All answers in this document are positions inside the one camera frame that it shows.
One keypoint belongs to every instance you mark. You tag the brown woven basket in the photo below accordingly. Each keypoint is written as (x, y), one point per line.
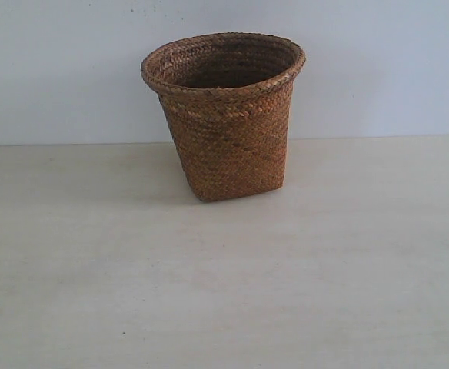
(226, 99)

